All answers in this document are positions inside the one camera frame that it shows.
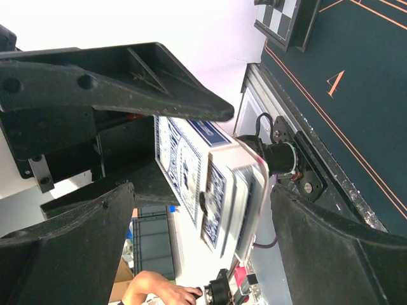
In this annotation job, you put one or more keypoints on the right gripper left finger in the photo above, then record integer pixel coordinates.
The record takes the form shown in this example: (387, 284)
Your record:
(71, 258)

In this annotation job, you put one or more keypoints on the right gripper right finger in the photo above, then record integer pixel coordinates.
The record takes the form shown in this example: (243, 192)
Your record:
(330, 259)

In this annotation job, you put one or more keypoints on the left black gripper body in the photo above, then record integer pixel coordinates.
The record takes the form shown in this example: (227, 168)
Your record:
(74, 139)

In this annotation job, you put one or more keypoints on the blue white card deck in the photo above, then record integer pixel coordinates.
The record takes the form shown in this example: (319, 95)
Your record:
(220, 182)

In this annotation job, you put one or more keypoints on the person's hand in background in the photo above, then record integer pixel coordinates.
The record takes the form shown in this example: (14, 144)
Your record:
(149, 287)

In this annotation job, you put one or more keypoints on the dark grey plastic crate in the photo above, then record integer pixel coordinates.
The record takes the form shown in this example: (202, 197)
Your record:
(152, 249)

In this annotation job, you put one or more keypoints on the black chess piece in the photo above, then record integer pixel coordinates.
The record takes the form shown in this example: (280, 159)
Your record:
(272, 3)

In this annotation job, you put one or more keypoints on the black white checkerboard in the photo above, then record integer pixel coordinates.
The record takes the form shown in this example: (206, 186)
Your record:
(289, 24)

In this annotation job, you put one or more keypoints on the green poker table mat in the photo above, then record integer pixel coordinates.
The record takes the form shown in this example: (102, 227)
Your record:
(350, 83)

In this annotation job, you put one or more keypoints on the aluminium mounting rail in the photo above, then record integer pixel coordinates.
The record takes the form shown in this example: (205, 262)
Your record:
(258, 97)

